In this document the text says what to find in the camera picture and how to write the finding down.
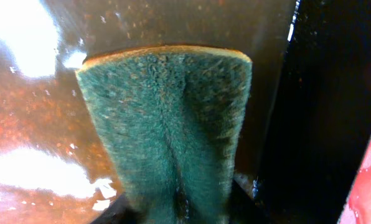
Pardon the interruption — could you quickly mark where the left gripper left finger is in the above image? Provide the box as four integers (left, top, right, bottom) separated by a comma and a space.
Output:
90, 194, 142, 224

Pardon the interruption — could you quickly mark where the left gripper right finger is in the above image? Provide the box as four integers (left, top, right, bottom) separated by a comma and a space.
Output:
228, 180, 270, 224

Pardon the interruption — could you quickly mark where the green sponge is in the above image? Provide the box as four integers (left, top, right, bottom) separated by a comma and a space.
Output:
76, 45, 253, 223

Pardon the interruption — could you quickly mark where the red plastic tray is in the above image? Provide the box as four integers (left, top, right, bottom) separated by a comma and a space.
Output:
338, 137, 371, 224

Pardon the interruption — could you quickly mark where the black water tray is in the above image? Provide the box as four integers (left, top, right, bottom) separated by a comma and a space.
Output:
0, 1, 371, 223

